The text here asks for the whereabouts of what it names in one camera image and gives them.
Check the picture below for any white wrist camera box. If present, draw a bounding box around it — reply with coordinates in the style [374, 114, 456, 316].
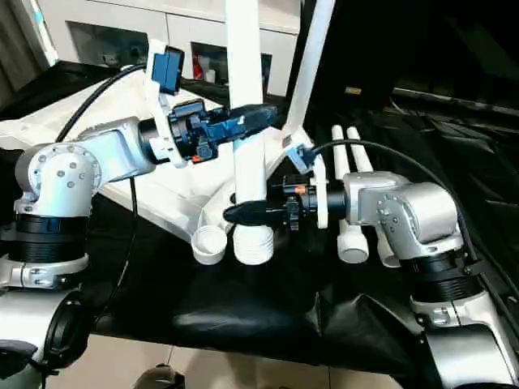
[146, 45, 187, 163]
[284, 142, 331, 229]

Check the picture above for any black plastic mat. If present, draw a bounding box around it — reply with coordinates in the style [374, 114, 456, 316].
[0, 61, 519, 382]

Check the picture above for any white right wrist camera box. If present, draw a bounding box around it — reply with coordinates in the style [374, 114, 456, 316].
[284, 142, 331, 229]

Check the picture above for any white glass-door cabinet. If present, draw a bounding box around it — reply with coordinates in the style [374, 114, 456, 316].
[36, 0, 302, 98]

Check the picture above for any grey curtain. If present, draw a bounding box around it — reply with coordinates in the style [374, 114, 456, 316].
[0, 0, 56, 98]

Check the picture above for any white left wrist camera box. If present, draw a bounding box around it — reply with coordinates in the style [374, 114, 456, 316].
[146, 45, 187, 163]

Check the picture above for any white plastic table leg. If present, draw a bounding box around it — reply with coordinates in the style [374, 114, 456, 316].
[224, 0, 277, 267]
[280, 0, 337, 167]
[330, 126, 371, 265]
[346, 127, 403, 269]

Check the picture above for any white plastic table top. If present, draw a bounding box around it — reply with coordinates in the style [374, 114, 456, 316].
[0, 112, 321, 266]

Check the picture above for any black low bench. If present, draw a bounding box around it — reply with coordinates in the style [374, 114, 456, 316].
[393, 83, 519, 116]

